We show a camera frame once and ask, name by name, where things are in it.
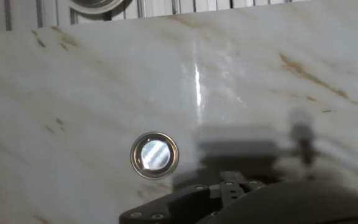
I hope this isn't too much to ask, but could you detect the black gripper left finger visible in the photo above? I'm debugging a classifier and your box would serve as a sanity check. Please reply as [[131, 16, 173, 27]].
[[119, 170, 233, 224]]

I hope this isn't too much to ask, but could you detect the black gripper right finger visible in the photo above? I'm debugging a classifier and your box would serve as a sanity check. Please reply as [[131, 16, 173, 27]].
[[232, 170, 265, 203]]

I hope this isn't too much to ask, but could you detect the small round metal plate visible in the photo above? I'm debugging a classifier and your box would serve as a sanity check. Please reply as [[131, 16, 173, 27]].
[[130, 131, 180, 180]]

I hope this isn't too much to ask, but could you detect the marble pattern sheet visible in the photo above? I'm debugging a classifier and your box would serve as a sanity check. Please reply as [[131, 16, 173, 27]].
[[0, 0, 358, 224]]

